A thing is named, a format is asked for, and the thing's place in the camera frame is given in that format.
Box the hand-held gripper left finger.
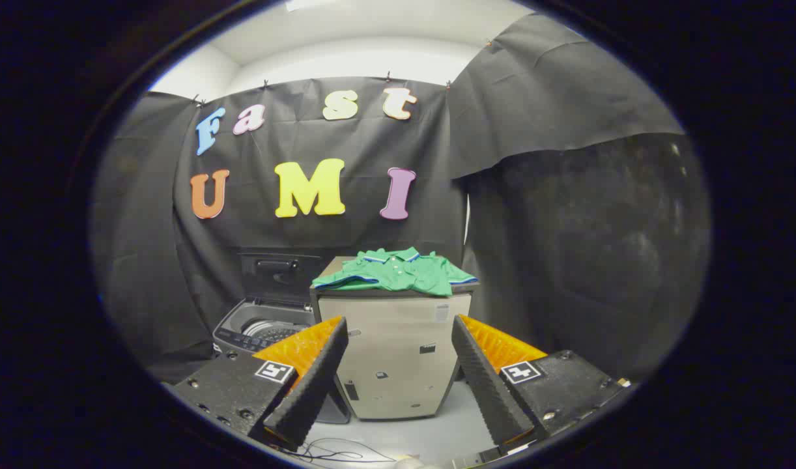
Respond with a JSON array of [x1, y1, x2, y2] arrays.
[[169, 316, 350, 452]]

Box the beige metal cabinet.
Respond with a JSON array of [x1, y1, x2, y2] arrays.
[[309, 256, 481, 421]]

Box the thin black floor cable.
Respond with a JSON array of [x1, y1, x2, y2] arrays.
[[294, 436, 399, 464]]

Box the black backdrop cloth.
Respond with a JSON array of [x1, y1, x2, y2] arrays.
[[91, 13, 711, 385]]

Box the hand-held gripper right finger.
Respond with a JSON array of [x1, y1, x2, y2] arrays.
[[451, 315, 632, 455]]

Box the grey top-load washing machine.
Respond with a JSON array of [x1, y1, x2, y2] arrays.
[[212, 296, 351, 425]]

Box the green polo shirt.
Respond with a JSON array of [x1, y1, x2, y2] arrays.
[[311, 247, 479, 298]]

